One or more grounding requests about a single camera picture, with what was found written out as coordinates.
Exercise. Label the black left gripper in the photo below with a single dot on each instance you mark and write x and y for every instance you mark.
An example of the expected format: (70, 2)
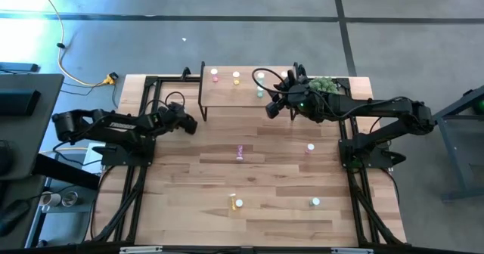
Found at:
(172, 118)

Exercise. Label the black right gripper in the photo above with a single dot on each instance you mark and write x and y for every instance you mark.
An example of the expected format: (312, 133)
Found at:
(304, 103)

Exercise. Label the teal pill bottle white cap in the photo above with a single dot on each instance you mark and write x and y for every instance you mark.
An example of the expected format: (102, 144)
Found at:
(260, 76)

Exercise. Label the yellow pill bottle white cap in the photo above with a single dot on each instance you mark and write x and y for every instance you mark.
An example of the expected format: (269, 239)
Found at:
(236, 78)
(233, 203)

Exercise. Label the pink pill bottle white cap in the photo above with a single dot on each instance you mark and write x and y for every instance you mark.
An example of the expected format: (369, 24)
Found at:
(239, 152)
(215, 76)
(310, 148)

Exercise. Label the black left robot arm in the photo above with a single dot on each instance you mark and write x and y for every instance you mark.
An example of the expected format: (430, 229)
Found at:
(113, 127)

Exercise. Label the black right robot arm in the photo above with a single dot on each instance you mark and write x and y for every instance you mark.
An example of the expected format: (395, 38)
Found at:
(378, 108)

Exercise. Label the green plant in patterned pot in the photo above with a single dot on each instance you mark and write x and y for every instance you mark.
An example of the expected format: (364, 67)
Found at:
(323, 84)

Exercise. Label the black desk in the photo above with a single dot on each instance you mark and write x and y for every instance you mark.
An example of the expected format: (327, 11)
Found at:
(26, 133)

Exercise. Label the black rectangular device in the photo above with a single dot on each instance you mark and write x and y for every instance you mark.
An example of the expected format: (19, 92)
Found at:
(19, 101)

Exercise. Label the black power strip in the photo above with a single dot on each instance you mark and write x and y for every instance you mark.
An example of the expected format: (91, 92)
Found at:
(19, 67)

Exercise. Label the black computer mouse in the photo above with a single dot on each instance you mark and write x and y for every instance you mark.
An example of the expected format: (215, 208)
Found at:
(13, 216)

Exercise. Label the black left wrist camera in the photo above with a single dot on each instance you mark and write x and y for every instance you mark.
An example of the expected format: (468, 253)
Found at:
(174, 108)

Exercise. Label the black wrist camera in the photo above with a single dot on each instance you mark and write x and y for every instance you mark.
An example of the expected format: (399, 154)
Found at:
(293, 83)
(174, 108)

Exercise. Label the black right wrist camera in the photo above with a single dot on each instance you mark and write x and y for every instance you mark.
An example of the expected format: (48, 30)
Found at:
(293, 83)

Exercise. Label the black frame clamp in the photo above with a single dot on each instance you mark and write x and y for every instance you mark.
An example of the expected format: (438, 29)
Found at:
(185, 73)
(303, 72)

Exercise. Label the wooden shelf black metal frame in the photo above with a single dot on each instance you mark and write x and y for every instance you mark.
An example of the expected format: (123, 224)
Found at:
(227, 95)

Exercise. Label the silver mounting bracket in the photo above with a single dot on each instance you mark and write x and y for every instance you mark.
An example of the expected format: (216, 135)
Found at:
(140, 249)
(351, 250)

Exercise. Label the grey metal table frame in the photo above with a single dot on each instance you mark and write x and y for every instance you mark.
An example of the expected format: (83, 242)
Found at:
(453, 152)

